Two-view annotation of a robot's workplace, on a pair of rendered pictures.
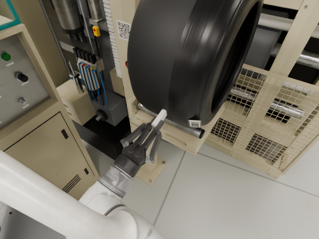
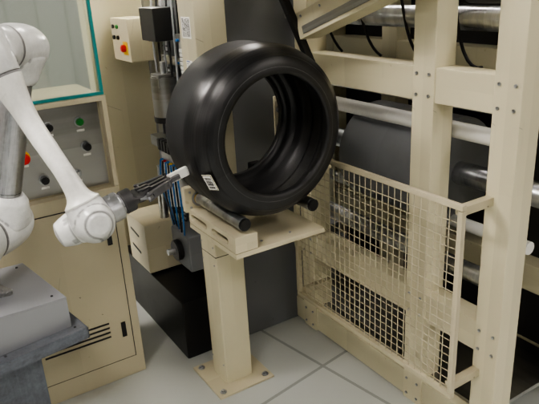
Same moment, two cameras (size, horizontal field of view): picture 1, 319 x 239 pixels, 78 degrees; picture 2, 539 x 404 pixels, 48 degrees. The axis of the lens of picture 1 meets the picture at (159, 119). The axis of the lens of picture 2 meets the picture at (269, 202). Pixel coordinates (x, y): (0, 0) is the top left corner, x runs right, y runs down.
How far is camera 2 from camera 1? 1.51 m
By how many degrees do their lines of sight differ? 34
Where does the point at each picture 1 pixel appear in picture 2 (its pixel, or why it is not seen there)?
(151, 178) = (228, 389)
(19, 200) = (42, 143)
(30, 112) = not seen: hidden behind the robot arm
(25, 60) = (95, 131)
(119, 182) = (111, 200)
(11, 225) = (12, 273)
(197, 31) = (201, 86)
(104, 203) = not seen: hidden behind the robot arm
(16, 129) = (58, 199)
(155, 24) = (183, 85)
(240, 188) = not seen: outside the picture
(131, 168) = (126, 196)
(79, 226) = (62, 166)
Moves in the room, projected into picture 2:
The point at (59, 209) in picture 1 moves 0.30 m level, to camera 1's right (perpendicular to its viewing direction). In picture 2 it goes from (57, 154) to (147, 161)
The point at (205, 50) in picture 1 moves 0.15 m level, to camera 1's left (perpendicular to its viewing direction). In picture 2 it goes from (204, 100) to (162, 98)
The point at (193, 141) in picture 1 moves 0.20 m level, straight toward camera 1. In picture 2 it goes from (235, 234) to (191, 256)
